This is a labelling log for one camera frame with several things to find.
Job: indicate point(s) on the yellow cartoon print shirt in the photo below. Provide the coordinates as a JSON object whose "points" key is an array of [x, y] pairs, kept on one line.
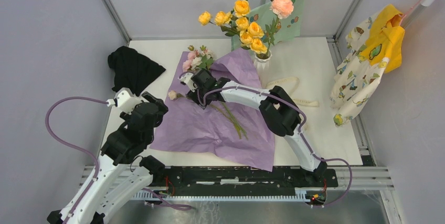
{"points": [[375, 49]]}

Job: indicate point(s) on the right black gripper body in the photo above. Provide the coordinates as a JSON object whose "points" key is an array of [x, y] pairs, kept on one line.
{"points": [[196, 96]]}

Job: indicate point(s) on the small pink rose stem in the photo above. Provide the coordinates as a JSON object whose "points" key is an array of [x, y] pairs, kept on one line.
{"points": [[202, 57]]}

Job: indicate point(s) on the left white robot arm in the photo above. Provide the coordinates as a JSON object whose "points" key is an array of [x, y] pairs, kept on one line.
{"points": [[95, 202]]}

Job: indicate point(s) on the pink clothes hanger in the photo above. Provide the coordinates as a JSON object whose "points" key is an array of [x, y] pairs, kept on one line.
{"points": [[410, 10]]}

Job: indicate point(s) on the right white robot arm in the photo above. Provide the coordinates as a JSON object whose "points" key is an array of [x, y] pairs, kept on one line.
{"points": [[281, 115]]}

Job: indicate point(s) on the white ribbed vase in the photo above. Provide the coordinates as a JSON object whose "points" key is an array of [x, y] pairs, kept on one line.
{"points": [[262, 63]]}

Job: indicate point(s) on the black cloth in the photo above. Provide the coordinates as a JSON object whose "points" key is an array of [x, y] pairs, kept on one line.
{"points": [[133, 70]]}

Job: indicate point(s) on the yellow rose stem bunch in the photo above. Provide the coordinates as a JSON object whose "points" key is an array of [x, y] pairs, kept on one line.
{"points": [[236, 23]]}

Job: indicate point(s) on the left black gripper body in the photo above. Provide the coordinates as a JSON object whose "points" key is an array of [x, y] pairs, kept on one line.
{"points": [[163, 108]]}

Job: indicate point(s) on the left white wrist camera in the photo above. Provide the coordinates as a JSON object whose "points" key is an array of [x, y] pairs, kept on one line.
{"points": [[124, 100]]}

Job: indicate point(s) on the purple wrapping paper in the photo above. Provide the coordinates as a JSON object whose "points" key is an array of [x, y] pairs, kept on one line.
{"points": [[230, 131]]}

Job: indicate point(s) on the white slotted cable duct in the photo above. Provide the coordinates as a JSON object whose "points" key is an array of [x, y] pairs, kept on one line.
{"points": [[299, 196]]}

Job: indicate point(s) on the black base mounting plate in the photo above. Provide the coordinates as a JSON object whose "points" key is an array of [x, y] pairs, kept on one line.
{"points": [[239, 181]]}

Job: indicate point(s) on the small circuit board with LED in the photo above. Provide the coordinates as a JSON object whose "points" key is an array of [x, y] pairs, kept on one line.
{"points": [[315, 200]]}

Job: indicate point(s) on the green cartoon print towel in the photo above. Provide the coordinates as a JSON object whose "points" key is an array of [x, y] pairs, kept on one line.
{"points": [[286, 28]]}

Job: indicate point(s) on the single pale pink bud stem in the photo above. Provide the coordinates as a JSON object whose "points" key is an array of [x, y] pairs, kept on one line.
{"points": [[173, 95]]}

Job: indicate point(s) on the large pink rose stem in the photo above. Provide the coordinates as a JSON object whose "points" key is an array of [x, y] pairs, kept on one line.
{"points": [[282, 9]]}

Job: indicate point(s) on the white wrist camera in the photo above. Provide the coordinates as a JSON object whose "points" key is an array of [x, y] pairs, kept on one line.
{"points": [[124, 100], [186, 79]]}

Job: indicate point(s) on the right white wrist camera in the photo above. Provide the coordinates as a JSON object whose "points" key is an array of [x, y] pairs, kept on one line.
{"points": [[186, 79]]}

